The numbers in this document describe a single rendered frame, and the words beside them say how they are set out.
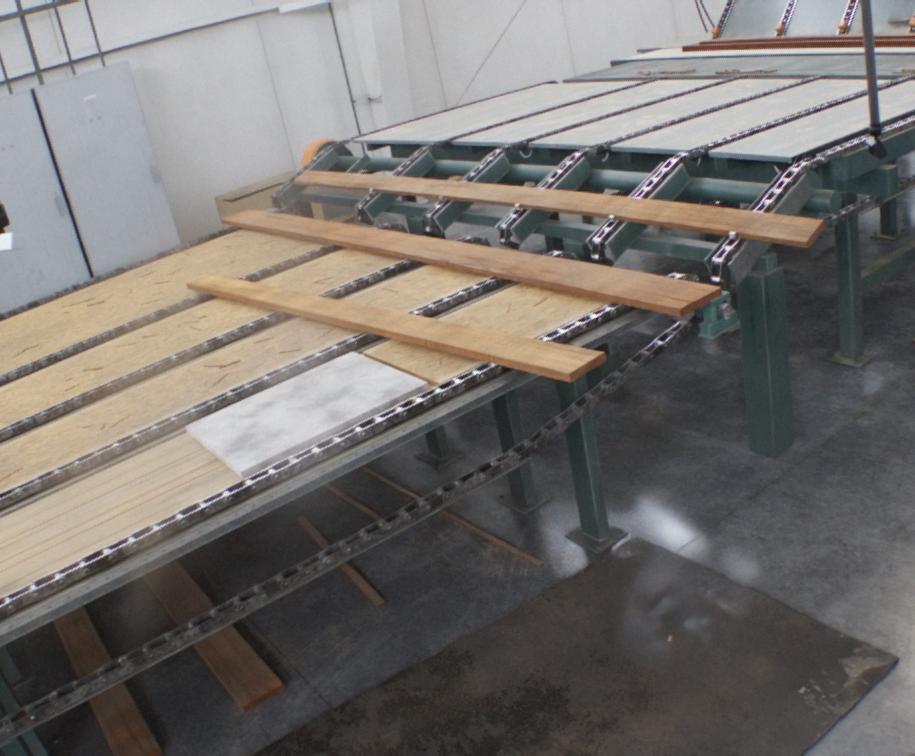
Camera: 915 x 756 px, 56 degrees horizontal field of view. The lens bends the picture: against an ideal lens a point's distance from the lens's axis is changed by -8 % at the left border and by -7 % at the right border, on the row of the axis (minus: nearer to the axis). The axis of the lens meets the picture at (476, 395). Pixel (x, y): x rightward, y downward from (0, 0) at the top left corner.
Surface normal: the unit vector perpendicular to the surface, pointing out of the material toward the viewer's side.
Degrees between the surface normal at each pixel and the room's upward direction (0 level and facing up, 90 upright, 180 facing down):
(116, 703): 0
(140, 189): 90
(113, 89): 90
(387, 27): 99
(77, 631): 0
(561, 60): 90
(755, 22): 47
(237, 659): 0
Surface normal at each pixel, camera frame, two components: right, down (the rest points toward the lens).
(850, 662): -0.19, -0.89
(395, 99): 0.61, 0.37
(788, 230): -0.47, -0.68
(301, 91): 0.56, 0.19
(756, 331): -0.79, 0.40
